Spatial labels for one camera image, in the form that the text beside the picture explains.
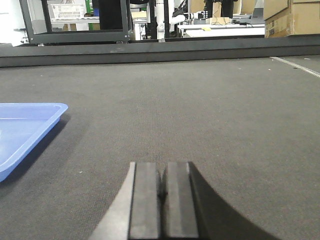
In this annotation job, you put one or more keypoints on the blue plastic tray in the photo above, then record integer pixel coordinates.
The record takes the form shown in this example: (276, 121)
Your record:
(22, 127)

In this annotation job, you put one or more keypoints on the brown cardboard boxes stack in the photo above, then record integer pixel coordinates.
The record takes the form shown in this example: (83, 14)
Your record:
(285, 18)

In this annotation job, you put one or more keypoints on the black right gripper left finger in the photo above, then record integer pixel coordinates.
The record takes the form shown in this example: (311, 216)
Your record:
(135, 212)

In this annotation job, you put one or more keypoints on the white perforated plastic basket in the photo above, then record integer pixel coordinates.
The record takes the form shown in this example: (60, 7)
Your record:
(68, 11)

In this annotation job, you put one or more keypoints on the black metal frame cart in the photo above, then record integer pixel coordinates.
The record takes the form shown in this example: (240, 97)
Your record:
(104, 21)

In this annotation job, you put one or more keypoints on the black table edge rail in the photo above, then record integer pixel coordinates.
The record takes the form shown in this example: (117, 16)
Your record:
(172, 49)

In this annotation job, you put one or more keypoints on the white background table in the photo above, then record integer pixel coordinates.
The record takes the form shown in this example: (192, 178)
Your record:
(215, 30)

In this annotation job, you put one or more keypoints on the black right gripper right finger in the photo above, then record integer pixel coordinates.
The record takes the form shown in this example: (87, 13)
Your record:
(193, 210)

